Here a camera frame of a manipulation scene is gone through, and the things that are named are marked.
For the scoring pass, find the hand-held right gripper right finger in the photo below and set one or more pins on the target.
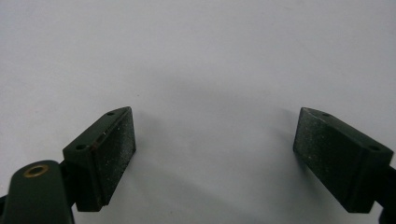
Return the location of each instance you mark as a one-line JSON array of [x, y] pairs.
[[336, 158]]

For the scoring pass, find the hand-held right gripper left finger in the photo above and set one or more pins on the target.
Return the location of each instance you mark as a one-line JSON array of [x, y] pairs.
[[102, 161]]

